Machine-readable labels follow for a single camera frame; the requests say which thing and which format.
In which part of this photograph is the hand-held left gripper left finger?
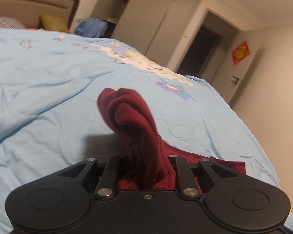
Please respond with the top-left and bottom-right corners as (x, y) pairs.
(57, 154), (124, 199)

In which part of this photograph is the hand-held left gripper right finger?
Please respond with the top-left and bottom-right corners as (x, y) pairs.
(167, 154), (240, 198)

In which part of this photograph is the dark red shirt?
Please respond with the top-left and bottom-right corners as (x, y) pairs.
(97, 87), (246, 191)

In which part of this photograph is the white room door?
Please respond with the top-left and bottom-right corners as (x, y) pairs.
(209, 29), (262, 104)

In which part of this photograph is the light blue printed blanket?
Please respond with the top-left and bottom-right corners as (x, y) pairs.
(0, 27), (284, 234)

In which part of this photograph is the red diamond door decoration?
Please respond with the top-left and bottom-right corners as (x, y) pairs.
(231, 40), (252, 66)

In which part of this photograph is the blue bag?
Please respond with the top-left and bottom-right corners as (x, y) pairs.
(75, 18), (108, 38)

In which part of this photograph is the grey built-in wardrobe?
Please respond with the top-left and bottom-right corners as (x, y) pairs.
(92, 0), (206, 62)

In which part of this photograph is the yellow pillow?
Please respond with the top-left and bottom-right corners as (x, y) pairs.
(39, 14), (69, 32)

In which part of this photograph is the grey dotted pillow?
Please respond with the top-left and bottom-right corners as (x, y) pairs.
(0, 16), (28, 30)

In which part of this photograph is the brown padded bed headboard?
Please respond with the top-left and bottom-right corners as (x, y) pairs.
(0, 0), (80, 34)

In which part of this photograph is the dark doorway frame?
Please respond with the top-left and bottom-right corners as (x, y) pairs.
(177, 9), (240, 79)

